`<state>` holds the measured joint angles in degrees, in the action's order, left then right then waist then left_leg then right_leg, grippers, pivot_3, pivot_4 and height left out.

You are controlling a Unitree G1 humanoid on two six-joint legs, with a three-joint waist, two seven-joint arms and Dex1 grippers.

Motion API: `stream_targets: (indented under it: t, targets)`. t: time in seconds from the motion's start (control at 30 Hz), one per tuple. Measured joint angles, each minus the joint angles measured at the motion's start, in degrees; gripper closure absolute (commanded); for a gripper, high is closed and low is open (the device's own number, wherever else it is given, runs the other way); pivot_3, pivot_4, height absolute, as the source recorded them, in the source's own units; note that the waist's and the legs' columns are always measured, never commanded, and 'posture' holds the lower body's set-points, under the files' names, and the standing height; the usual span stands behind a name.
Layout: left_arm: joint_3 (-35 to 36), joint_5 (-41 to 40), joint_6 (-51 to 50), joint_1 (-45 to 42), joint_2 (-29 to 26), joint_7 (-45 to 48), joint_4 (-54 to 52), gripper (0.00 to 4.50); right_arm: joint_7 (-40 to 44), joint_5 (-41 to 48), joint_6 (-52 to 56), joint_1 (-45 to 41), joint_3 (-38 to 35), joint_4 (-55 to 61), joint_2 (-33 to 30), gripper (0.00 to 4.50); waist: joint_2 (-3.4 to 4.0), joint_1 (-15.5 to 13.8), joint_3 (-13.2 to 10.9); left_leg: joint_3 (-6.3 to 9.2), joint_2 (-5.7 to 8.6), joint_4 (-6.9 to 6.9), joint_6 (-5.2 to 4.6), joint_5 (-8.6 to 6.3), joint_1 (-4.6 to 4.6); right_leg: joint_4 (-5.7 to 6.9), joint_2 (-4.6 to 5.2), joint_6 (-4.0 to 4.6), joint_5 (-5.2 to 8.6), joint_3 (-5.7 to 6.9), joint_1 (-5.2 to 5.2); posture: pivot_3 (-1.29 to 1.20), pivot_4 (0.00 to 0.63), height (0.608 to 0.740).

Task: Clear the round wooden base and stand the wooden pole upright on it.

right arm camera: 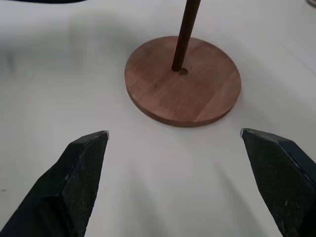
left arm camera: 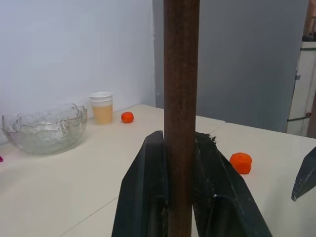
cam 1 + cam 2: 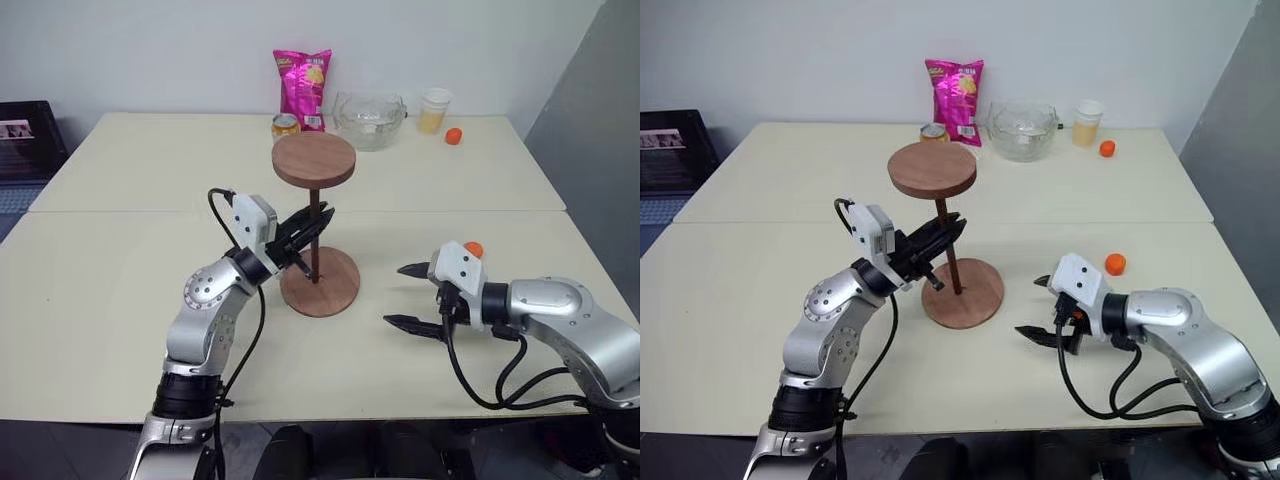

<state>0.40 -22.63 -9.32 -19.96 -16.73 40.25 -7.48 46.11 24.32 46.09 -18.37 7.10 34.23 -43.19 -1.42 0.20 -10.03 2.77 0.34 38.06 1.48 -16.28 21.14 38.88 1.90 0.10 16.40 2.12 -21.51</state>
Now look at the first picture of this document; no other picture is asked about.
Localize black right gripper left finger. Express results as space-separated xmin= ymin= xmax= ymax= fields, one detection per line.
xmin=0 ymin=130 xmax=110 ymax=237

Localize round wooden base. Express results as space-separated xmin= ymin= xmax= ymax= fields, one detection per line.
xmin=124 ymin=36 xmax=242 ymax=128

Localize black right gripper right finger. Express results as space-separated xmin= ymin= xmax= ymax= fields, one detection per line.
xmin=239 ymin=127 xmax=316 ymax=237

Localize dark wooden pole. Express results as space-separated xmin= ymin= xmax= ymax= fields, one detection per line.
xmin=172 ymin=0 xmax=200 ymax=72

